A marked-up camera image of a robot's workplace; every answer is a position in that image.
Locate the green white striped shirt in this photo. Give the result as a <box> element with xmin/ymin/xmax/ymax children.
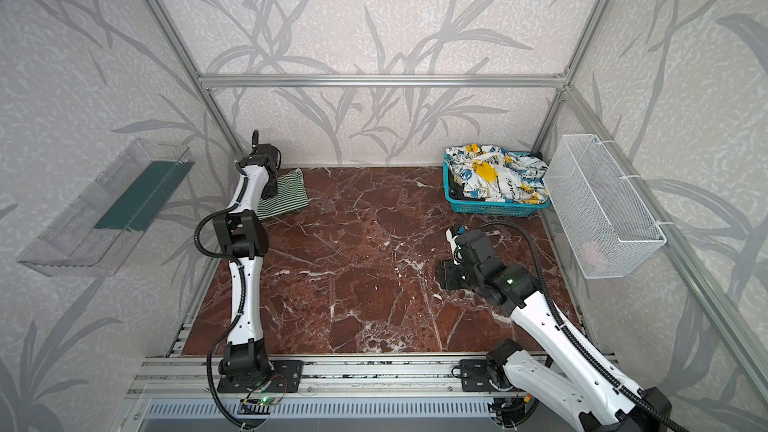
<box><xmin>257</xmin><ymin>169</ymin><xmax>309</xmax><ymax>220</ymax></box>

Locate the white yellow blue printed garment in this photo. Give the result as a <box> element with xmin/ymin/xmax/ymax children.
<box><xmin>444</xmin><ymin>143</ymin><xmax>549</xmax><ymax>205</ymax></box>

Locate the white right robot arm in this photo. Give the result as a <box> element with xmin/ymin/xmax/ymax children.
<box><xmin>436</xmin><ymin>260</ymin><xmax>673</xmax><ymax>431</ymax></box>

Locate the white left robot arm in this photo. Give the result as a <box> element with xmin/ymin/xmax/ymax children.
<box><xmin>213</xmin><ymin>156</ymin><xmax>276</xmax><ymax>388</ymax></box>

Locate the teal plastic laundry basket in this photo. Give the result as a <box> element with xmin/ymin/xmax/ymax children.
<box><xmin>443</xmin><ymin>155</ymin><xmax>551</xmax><ymax>217</ymax></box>

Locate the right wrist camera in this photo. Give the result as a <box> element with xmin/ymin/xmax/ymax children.
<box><xmin>445</xmin><ymin>225</ymin><xmax>503</xmax><ymax>270</ymax></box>

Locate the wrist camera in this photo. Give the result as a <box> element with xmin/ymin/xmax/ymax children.
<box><xmin>445</xmin><ymin>225</ymin><xmax>503</xmax><ymax>270</ymax></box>
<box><xmin>238</xmin><ymin>143</ymin><xmax>282</xmax><ymax>175</ymax></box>

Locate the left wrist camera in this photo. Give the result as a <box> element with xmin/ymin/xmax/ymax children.
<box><xmin>238</xmin><ymin>143</ymin><xmax>282</xmax><ymax>175</ymax></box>

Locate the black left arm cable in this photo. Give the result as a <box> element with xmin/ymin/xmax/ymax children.
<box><xmin>193</xmin><ymin>128</ymin><xmax>260</xmax><ymax>430</ymax></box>

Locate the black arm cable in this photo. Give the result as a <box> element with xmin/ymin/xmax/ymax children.
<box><xmin>193</xmin><ymin>128</ymin><xmax>260</xmax><ymax>430</ymax></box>
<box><xmin>476</xmin><ymin>220</ymin><xmax>691</xmax><ymax>432</ymax></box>

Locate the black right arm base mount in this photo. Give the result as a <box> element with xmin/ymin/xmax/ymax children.
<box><xmin>451</xmin><ymin>339</ymin><xmax>525</xmax><ymax>396</ymax></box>

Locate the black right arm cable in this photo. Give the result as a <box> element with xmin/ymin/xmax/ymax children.
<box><xmin>476</xmin><ymin>220</ymin><xmax>691</xmax><ymax>432</ymax></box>

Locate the white wire mesh basket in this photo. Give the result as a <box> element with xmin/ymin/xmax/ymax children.
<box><xmin>543</xmin><ymin>134</ymin><xmax>666</xmax><ymax>279</ymax></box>

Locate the clear plastic wall tray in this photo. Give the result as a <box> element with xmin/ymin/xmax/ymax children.
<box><xmin>17</xmin><ymin>139</ymin><xmax>195</xmax><ymax>277</ymax></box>

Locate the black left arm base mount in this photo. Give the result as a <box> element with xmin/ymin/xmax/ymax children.
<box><xmin>217</xmin><ymin>360</ymin><xmax>304</xmax><ymax>394</ymax></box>

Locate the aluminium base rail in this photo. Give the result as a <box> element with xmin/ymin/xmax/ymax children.
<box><xmin>128</xmin><ymin>352</ymin><xmax>628</xmax><ymax>421</ymax></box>

